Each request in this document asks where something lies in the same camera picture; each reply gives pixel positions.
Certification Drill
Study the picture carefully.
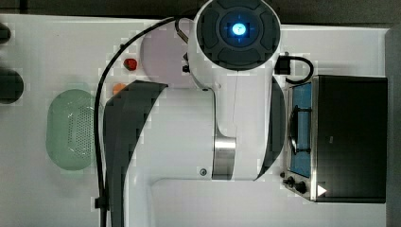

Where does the green perforated basket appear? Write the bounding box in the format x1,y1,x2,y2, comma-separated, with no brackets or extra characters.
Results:
45,89,95,171

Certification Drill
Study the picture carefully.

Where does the black toaster oven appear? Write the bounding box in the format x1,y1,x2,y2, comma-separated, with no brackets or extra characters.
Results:
281,76,388,203

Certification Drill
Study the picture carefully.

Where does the black oven door handle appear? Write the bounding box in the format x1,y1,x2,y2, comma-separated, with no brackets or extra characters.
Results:
288,105,312,155

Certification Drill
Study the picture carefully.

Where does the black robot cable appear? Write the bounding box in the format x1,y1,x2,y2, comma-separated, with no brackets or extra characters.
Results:
94,16,178,227

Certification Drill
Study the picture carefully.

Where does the pink oval plate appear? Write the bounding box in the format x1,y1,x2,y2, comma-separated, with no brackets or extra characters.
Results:
140,22,196,88

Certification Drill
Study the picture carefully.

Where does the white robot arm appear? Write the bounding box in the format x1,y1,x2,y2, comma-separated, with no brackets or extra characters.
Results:
102,0,286,227

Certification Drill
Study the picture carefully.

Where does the small orange fruit toy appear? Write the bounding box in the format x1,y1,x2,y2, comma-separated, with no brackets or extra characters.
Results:
113,83,126,95

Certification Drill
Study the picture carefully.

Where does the small red tomato toy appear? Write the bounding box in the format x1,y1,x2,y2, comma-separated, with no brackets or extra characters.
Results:
124,58,138,71

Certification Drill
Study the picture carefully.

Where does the black cylinder cup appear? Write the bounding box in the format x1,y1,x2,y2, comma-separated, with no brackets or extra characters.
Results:
0,69,24,104

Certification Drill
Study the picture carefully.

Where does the black cylinder container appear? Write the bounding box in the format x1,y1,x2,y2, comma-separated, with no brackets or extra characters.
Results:
0,24,11,44

